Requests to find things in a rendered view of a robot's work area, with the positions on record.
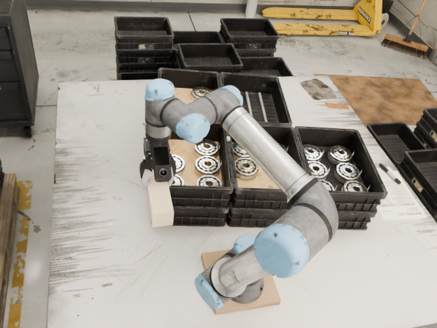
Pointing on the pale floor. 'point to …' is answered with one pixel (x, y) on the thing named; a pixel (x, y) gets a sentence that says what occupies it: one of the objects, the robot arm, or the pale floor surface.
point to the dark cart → (17, 67)
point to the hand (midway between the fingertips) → (157, 186)
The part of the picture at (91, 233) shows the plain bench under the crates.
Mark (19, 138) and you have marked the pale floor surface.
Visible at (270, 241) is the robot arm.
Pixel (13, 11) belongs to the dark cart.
